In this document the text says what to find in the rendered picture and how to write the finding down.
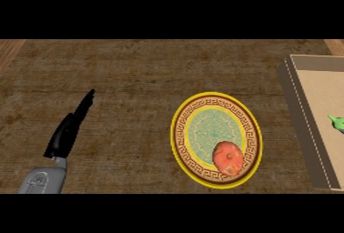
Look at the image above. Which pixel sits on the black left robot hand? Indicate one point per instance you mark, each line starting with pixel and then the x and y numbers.
pixel 67 133

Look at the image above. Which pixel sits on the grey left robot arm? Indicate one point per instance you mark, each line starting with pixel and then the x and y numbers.
pixel 45 179

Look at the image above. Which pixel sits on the yellow patterned round plate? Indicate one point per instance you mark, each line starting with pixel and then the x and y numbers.
pixel 214 133

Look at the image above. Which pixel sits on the eggplant with green stem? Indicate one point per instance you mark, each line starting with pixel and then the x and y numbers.
pixel 338 123

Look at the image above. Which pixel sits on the brown woven placemat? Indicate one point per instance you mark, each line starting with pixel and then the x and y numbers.
pixel 152 100

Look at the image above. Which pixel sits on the red tomato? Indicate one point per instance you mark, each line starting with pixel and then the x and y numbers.
pixel 228 158

